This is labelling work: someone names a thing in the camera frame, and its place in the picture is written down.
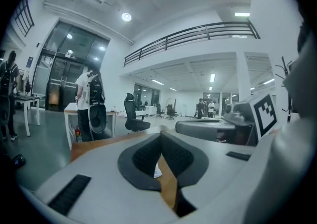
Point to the white wet wipes pack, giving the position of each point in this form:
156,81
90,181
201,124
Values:
157,171

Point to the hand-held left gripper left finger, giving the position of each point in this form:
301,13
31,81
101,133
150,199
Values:
104,193

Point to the black backpack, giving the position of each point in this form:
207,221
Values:
96,89

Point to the red fire extinguisher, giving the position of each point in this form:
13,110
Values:
78,135

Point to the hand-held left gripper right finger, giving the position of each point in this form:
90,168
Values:
218,168

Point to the black balcony railing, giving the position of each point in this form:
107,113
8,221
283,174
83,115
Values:
188,36

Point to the black glass double door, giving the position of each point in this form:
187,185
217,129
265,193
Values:
62,79

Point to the black office chair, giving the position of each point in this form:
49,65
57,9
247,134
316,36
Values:
171,111
131,116
159,110

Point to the black coat rack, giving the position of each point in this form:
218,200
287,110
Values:
286,76

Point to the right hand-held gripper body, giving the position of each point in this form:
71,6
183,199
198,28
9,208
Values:
265,116

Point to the black standing fan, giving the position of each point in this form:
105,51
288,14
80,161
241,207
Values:
97,119

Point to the black window grille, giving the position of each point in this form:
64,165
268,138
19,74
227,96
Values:
23,17

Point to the long ceiling light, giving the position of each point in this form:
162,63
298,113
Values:
212,78
242,14
157,82

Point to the white table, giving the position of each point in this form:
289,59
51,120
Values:
71,114
27,99

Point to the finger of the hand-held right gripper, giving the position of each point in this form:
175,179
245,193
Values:
198,126

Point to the round ceiling light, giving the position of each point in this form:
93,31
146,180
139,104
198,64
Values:
126,16

